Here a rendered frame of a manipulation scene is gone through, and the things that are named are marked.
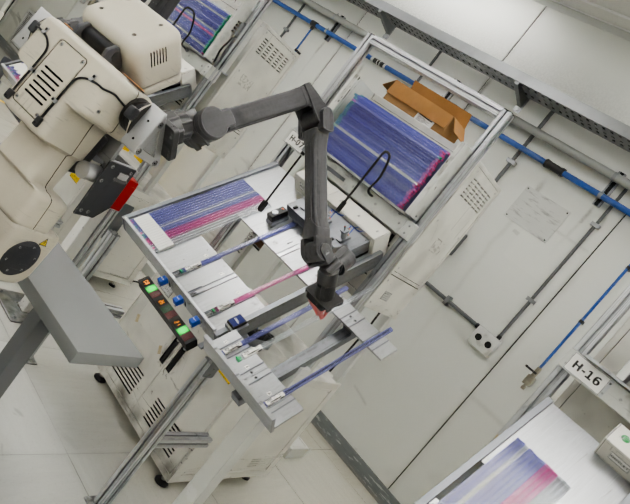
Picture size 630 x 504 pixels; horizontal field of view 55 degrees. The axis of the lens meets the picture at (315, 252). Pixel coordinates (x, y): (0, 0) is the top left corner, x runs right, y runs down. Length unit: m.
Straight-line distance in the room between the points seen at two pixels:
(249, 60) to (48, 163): 1.97
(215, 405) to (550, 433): 1.15
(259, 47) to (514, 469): 2.40
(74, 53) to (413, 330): 2.75
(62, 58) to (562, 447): 1.65
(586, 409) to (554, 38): 2.62
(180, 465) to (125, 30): 1.56
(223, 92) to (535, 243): 1.92
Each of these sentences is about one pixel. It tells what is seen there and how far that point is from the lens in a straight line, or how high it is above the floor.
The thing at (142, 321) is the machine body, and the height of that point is 0.36.
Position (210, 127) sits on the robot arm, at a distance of 1.46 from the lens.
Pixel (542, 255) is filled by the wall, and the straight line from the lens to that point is 3.62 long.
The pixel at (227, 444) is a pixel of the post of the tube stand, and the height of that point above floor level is 0.47.
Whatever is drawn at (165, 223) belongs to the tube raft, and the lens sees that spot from 2.34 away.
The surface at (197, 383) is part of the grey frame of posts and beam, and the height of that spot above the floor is 0.56.
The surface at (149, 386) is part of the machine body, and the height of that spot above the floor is 0.22.
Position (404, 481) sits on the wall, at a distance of 3.73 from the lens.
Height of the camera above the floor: 1.37
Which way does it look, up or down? 8 degrees down
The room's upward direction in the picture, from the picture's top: 38 degrees clockwise
